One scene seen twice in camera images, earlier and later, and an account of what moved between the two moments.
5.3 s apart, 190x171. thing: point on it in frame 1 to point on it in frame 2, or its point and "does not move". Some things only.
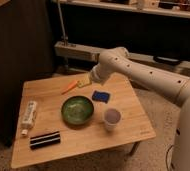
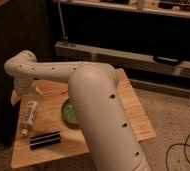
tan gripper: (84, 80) to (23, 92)
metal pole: (64, 37) does not move
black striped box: (45, 140) does not move
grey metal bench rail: (91, 53) does not move
